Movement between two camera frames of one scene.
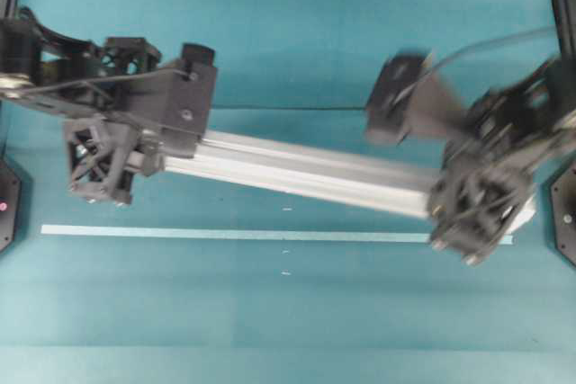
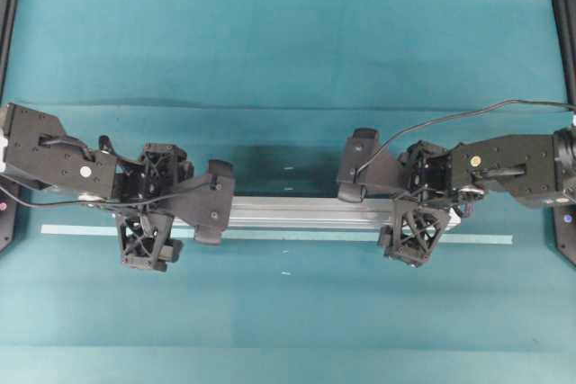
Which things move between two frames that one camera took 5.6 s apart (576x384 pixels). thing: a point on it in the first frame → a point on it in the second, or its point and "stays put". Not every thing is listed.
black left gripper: (101, 151) → (143, 206)
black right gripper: (470, 209) → (422, 210)
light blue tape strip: (145, 231) stays put
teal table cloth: (200, 281) stays put
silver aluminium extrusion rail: (321, 174) → (317, 213)
